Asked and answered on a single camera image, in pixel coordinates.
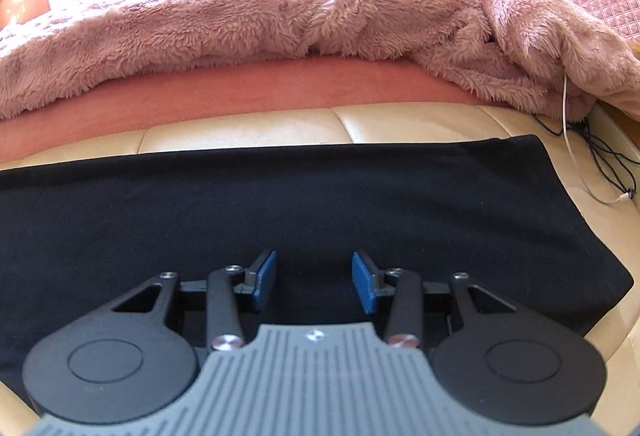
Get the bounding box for salmon bed sheet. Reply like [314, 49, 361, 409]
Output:
[0, 52, 488, 163]

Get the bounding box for pink fluffy blanket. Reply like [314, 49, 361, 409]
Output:
[0, 0, 640, 122]

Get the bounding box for black pants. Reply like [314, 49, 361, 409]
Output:
[0, 134, 634, 397]

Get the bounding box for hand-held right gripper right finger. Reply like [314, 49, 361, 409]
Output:
[352, 251, 522, 350]

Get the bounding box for black cable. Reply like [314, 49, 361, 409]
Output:
[532, 112, 636, 198]

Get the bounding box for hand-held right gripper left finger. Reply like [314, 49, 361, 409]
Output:
[98, 249, 279, 352]

